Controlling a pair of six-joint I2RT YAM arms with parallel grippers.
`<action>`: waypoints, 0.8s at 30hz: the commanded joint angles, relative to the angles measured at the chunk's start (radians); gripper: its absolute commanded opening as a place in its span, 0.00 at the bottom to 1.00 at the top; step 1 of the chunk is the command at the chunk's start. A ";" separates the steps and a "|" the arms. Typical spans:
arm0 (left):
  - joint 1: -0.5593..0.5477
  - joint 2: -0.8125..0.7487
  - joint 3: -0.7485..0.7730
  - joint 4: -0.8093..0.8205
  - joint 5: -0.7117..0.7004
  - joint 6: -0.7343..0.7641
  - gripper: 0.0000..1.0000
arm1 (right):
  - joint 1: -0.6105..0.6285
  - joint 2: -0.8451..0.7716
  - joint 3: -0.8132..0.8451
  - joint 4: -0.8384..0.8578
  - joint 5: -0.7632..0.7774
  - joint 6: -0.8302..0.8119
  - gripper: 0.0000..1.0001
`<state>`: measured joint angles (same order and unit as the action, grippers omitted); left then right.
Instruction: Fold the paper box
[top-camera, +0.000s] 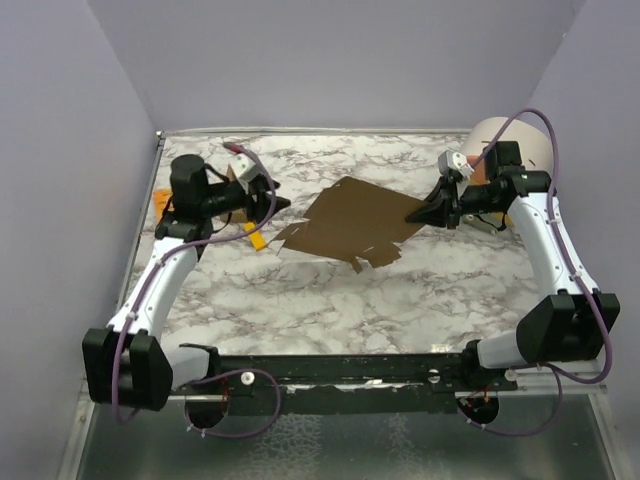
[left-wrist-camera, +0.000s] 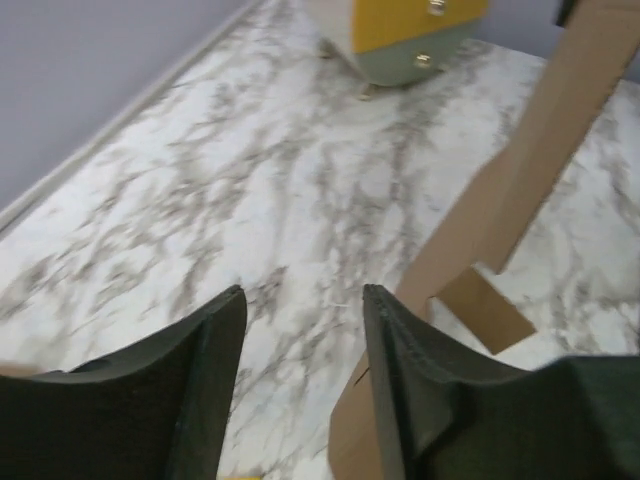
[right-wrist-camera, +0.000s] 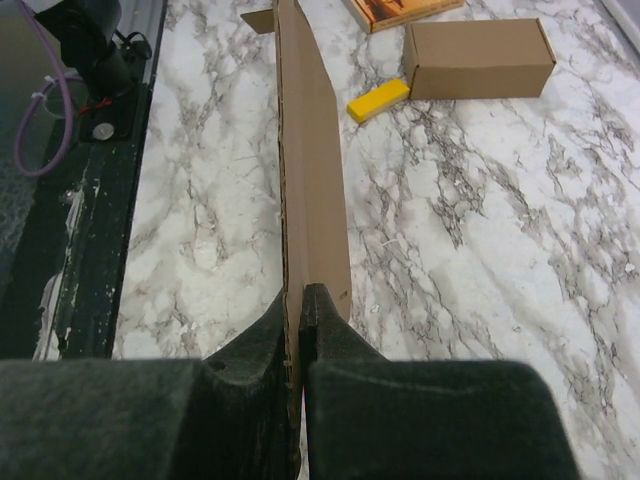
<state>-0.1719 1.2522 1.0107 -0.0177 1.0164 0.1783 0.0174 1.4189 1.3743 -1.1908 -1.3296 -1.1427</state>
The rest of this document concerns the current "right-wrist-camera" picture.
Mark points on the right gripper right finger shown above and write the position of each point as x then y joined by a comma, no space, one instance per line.
369,417

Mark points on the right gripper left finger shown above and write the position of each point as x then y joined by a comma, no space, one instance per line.
224,417

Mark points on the brown cardboard box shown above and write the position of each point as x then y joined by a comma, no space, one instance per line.
313,215

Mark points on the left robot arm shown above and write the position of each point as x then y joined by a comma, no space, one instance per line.
91,43

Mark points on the small folded cardboard box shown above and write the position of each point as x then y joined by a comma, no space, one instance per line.
477,59

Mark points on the yellow block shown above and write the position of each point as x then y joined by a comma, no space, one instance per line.
378,100

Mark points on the orange book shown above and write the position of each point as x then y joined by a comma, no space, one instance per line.
377,15

